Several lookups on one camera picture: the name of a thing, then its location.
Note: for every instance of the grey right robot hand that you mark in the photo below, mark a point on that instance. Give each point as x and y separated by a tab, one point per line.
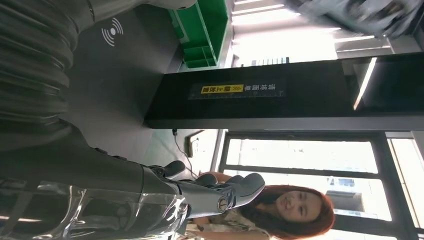
82	169

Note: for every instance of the black inbound scanner machine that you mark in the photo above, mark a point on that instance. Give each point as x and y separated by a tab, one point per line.
265	109

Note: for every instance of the person in patterned top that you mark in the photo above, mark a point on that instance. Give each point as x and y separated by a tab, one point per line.
291	208

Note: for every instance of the black window frame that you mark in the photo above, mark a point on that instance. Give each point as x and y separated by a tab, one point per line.
298	135

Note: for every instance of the green plastic crate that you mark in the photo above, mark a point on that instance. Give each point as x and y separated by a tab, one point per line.
202	30

